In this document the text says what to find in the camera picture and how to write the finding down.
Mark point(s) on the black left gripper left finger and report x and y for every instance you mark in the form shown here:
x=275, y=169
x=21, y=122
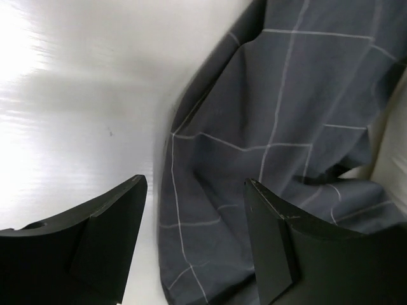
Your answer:
x=80, y=256

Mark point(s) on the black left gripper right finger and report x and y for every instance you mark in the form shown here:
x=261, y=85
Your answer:
x=301, y=259

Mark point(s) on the white pillow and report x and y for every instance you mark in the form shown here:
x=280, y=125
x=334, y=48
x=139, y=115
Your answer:
x=388, y=142

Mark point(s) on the dark grey checked pillowcase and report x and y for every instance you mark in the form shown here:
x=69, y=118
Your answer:
x=286, y=98

